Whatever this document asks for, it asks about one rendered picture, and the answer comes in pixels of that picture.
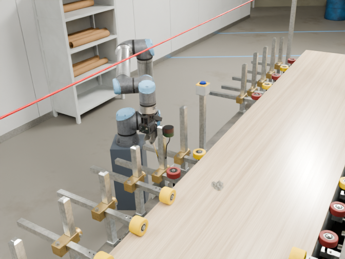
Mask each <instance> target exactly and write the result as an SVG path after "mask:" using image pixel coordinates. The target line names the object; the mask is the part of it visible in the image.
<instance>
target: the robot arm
mask: <svg viewBox="0 0 345 259"><path fill-rule="evenodd" d="M151 46H153V43H152V40H151V39H136V40H126V41H123V42H121V43H120V44H119V45H118V46H117V47H116V51H115V54H116V57H117V62H119V61H121V60H123V59H126V58H128V57H130V56H132V55H134V54H136V53H138V52H141V51H143V50H145V49H147V48H149V47H151ZM154 55H155V52H154V48H152V49H149V50H147V51H145V52H143V53H141V54H139V55H137V56H135V57H136V58H137V66H138V77H137V78H131V77H130V59H128V60H126V61H124V62H122V63H120V64H118V65H117V70H116V78H115V79H113V80H112V81H113V90H114V94H116V95H120V94H138V93H139V100H140V107H139V109H138V111H135V109H134V108H131V107H126V108H122V109H120V110H118V111H117V113H116V121H117V130H118V135H117V138H116V144H117V145H118V146H120V147H132V146H133V145H137V144H139V142H140V137H139V135H138V133H137V130H139V132H141V133H144V134H146V135H145V137H144V141H146V140H148V141H149V143H150V144H153V143H154V142H155V140H156V138H157V135H158V134H157V127H158V126H159V125H160V121H162V117H160V110H158V108H157V107H156V86H155V82H154V73H153V62H152V58H153V56H154Z"/></svg>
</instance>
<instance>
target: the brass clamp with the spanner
mask: <svg viewBox="0 0 345 259"><path fill-rule="evenodd" d="M169 167H170V166H169V165H167V168H166V169H165V170H162V169H160V168H158V169H157V170H156V171H155V172H158V175H155V172H153V173H152V175H151V178H152V182H155V183H158V184H159V183H160V182H161V181H162V180H163V179H162V175H163V174H164V173H166V170H167V169H168V168H169Z"/></svg>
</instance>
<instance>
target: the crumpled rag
mask: <svg viewBox="0 0 345 259"><path fill-rule="evenodd" d="M211 185H212V187H214V189H216V190H217V191H218V190H222V189H223V188H224V186H223V182H221V181H220V180H219V181H217V182H214V181H213V182H212V183H211Z"/></svg>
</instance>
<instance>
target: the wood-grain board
mask: <svg viewBox="0 0 345 259"><path fill-rule="evenodd" d="M344 167H345V54H337V53H329V52H321V51H312V50H306V51H305V52H304V53H303V54H302V55H301V56H300V57H299V58H298V59H297V60H296V61H295V62H294V63H293V64H292V65H291V66H290V67H289V68H288V69H287V70H286V71H285V72H284V73H283V75H282V76H281V77H280V78H279V79H278V80H277V81H276V82H275V83H274V84H273V85H272V86H271V87H270V88H269V89H268V90H267V91H266V92H265V93H264V94H263V95H262V96H261V97H260V98H259V99H258V100H257V101H256V102H255V103H254V104H253V105H252V107H251V108H250V109H249V110H248V111H247V112H246V113H245V114H244V115H243V116H242V117H241V118H240V119H239V120H238V121H237V122H236V123H235V124H234V125H233V126H232V127H231V128H230V129H229V130H228V131H227V132H226V133H225V134H224V135H223V136H222V137H221V139H220V140H219V141H218V142H217V143H216V144H215V145H214V146H213V147H212V148H211V149H210V150H209V151H208V152H207V153H206V154H205V155H204V156H203V157H202V158H201V159H200V160H199V161H198V162H197V163H196V164H195V165H194V166H193V167H192V168H191V169H190V170H189V172H188V173H187V174H186V175H185V176H184V177H183V178H182V179H181V180H180V181H179V182H178V183H177V184H176V185H175V186H174V187H173V189H175V190H176V198H175V200H174V202H173V203H172V204H171V205H168V204H166V203H163V202H160V201H159V202H158V204H157V205H156V206H155V207H154V208H153V209H152V210H151V211H150V212H149V213H148V214H147V215H146V216H145V217H144V218H145V219H147V220H148V228H147V231H146V232H145V234H144V235H142V236H138V235H136V234H134V233H131V232H129V233H128V234H127V235H126V237H125V238H124V239H123V240H122V241H121V242H120V243H119V244H118V245H117V246H116V247H115V248H114V249H113V250H112V251H111V252H110V253H109V254H110V255H112V256H113V257H114V259H289V254H290V252H291V249H292V247H297V248H299V249H302V250H305V251H307V254H306V255H309V256H312V255H313V252H314V249H315V247H316V244H317V241H318V238H319V233H320V232H321V230H322V227H323V224H324V222H325V219H326V217H327V214H328V211H329V208H330V204H331V203H332V200H333V198H334V195H335V192H336V190H337V187H338V184H339V180H340V178H341V176H342V173H343V171H344ZM219 180H220V181H221V182H223V186H224V188H223V189H222V190H218V191H217V190H216V189H214V187H212V185H211V183H212V182H213V181H214V182H217V181H219Z"/></svg>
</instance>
